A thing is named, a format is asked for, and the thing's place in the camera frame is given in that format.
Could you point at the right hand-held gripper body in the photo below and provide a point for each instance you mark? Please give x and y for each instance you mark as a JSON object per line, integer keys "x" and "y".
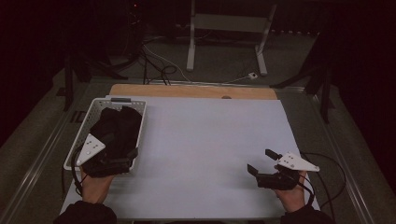
{"x": 294, "y": 163}

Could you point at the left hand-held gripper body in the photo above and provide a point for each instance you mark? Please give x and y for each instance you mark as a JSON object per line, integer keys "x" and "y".
{"x": 90, "y": 149}

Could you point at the black shorts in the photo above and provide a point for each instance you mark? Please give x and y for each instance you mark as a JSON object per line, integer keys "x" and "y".
{"x": 123, "y": 127}

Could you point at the white plastic basket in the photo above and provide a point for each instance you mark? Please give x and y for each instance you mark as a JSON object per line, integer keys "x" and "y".
{"x": 90, "y": 115}

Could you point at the person's right hand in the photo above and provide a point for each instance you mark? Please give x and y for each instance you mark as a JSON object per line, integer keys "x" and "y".
{"x": 294, "y": 199}

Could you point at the person's left hand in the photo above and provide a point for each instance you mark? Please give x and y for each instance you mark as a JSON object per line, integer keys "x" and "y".
{"x": 95, "y": 188}

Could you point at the black tripod stand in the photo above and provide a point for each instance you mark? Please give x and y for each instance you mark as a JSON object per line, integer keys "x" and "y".
{"x": 68, "y": 81}
{"x": 325, "y": 93}

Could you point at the white plug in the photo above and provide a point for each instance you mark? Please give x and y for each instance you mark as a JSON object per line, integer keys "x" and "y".
{"x": 252, "y": 75}

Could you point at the grey metal stand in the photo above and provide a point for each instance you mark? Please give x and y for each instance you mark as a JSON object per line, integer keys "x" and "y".
{"x": 230, "y": 23}

